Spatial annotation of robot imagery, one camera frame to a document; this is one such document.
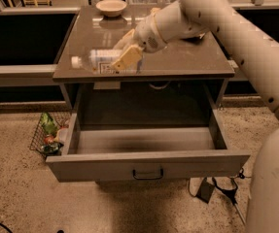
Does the open grey top drawer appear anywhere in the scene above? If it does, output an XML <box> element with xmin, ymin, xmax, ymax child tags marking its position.
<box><xmin>45</xmin><ymin>80</ymin><xmax>252</xmax><ymax>183</ymax></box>

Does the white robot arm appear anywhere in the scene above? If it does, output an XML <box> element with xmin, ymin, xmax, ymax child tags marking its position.
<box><xmin>114</xmin><ymin>0</ymin><xmax>279</xmax><ymax>233</ymax></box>

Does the brown snack bag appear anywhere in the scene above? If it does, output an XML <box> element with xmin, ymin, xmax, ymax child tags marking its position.
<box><xmin>151</xmin><ymin>6</ymin><xmax>207</xmax><ymax>42</ymax></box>

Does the clear plastic water bottle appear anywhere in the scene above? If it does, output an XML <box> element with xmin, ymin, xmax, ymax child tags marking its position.
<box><xmin>70</xmin><ymin>48</ymin><xmax>144</xmax><ymax>76</ymax></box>

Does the metal tripod leg with clamp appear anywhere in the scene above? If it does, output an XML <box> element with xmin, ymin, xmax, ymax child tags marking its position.
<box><xmin>212</xmin><ymin>178</ymin><xmax>246</xmax><ymax>225</ymax></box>

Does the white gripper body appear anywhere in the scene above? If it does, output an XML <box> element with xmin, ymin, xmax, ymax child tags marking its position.
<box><xmin>134</xmin><ymin>12</ymin><xmax>167</xmax><ymax>53</ymax></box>

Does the small grey floor box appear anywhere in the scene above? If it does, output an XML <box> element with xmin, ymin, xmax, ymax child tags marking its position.
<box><xmin>196</xmin><ymin>178</ymin><xmax>215</xmax><ymax>203</ymax></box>

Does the grey cabinet with glossy top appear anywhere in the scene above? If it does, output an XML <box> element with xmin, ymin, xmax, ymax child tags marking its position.
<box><xmin>53</xmin><ymin>5</ymin><xmax>234</xmax><ymax>104</ymax></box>

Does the wire basket with groceries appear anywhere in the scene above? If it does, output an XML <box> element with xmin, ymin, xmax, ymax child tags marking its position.
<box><xmin>29</xmin><ymin>112</ymin><xmax>70</xmax><ymax>158</ymax></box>

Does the beige shallow bowl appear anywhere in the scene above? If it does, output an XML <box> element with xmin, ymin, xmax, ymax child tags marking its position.
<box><xmin>96</xmin><ymin>0</ymin><xmax>127</xmax><ymax>17</ymax></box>

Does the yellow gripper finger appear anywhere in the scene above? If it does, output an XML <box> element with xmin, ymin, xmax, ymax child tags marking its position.
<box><xmin>114</xmin><ymin>29</ymin><xmax>135</xmax><ymax>50</ymax></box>
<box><xmin>112</xmin><ymin>45</ymin><xmax>143</xmax><ymax>71</ymax></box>

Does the black drawer handle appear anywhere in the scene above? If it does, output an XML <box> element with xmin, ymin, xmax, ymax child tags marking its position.
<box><xmin>132</xmin><ymin>169</ymin><xmax>164</xmax><ymax>181</ymax></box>

